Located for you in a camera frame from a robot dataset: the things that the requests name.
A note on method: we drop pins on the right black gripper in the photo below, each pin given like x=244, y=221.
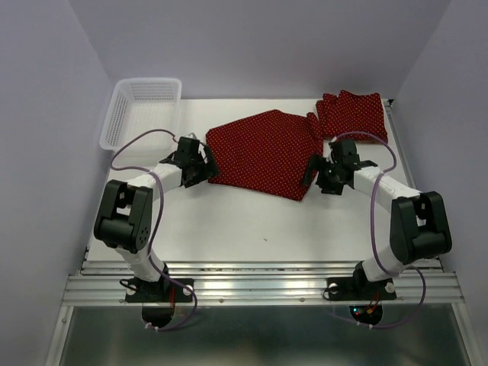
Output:
x=316, y=162

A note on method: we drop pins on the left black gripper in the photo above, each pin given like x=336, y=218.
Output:
x=210, y=169

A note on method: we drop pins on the red polka dot skirt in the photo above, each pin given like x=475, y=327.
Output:
x=347, y=112
x=267, y=152

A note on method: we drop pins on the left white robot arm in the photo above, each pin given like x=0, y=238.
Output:
x=127, y=223

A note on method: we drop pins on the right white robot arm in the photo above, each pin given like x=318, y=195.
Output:
x=419, y=227

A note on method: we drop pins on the white plastic basket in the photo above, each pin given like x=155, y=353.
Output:
x=138, y=105

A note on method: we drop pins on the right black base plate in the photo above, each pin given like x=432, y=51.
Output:
x=353, y=291

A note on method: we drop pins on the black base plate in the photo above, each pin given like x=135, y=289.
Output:
x=162, y=291
x=353, y=291

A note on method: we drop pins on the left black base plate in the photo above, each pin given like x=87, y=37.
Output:
x=162, y=291

